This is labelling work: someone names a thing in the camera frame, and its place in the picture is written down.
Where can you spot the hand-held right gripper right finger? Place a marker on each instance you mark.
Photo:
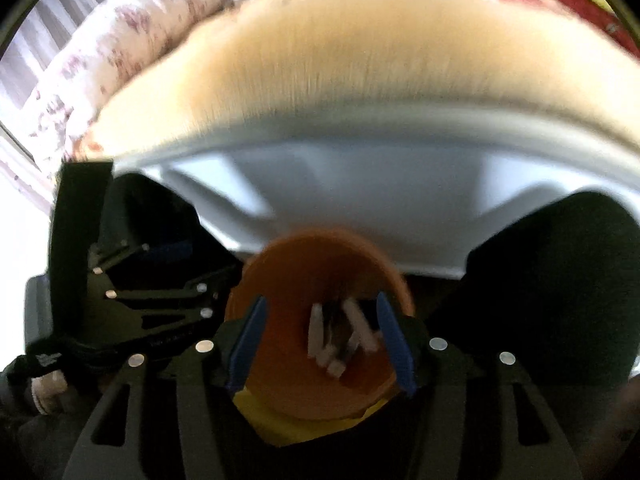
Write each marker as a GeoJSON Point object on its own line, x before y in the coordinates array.
{"type": "Point", "coordinates": [395, 340]}

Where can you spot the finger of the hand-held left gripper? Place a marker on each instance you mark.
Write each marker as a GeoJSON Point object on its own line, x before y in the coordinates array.
{"type": "Point", "coordinates": [165, 310]}
{"type": "Point", "coordinates": [170, 251]}

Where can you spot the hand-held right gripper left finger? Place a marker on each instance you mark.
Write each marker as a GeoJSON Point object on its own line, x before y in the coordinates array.
{"type": "Point", "coordinates": [247, 340]}

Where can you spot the blue and white medicine box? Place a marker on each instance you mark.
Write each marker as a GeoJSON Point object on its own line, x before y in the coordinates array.
{"type": "Point", "coordinates": [320, 330]}

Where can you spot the orange plastic bin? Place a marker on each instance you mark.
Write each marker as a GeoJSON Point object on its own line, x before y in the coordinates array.
{"type": "Point", "coordinates": [300, 280]}

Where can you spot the person's left hand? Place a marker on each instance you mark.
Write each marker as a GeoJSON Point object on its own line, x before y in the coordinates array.
{"type": "Point", "coordinates": [50, 391]}

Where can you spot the yellow cloth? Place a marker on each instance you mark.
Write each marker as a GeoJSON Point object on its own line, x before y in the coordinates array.
{"type": "Point", "coordinates": [300, 430]}

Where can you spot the person's right leg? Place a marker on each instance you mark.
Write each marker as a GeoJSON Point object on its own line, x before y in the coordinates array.
{"type": "Point", "coordinates": [550, 285]}

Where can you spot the pink floral bolster pillow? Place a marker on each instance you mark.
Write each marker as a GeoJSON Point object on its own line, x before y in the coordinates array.
{"type": "Point", "coordinates": [125, 35]}

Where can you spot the white sheer curtain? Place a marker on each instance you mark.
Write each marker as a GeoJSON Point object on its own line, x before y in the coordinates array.
{"type": "Point", "coordinates": [45, 25]}

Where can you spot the yellow floral blanket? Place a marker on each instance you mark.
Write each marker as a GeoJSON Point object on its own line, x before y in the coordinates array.
{"type": "Point", "coordinates": [350, 50]}

